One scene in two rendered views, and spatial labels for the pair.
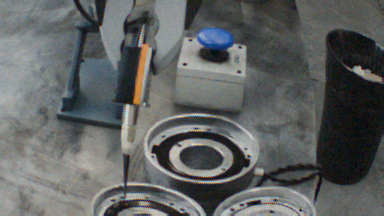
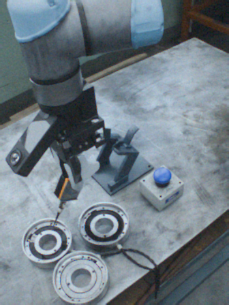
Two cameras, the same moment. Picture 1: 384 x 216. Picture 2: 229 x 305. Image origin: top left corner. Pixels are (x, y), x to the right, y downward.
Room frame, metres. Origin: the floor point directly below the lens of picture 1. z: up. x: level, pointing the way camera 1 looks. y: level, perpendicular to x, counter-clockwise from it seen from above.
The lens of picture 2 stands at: (0.36, -0.34, 1.43)
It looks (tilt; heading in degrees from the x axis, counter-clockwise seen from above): 47 degrees down; 56
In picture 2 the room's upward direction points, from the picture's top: 7 degrees counter-clockwise
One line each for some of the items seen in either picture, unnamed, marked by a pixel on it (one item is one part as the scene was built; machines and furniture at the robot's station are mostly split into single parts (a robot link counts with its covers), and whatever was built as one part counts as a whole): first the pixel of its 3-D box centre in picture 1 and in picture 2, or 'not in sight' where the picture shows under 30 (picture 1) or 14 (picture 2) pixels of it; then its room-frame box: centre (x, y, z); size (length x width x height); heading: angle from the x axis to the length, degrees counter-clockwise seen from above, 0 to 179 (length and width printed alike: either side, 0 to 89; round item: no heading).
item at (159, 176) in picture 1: (200, 164); (104, 227); (0.53, -0.01, 0.82); 0.10 x 0.10 x 0.04
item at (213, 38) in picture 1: (214, 51); (161, 180); (0.69, -0.02, 0.85); 0.04 x 0.04 x 0.05
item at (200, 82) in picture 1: (213, 68); (163, 186); (0.69, -0.02, 0.82); 0.08 x 0.07 x 0.05; 178
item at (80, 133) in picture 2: not in sight; (69, 120); (0.54, 0.05, 1.07); 0.09 x 0.08 x 0.12; 178
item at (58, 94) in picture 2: not in sight; (56, 82); (0.53, 0.05, 1.15); 0.08 x 0.08 x 0.05
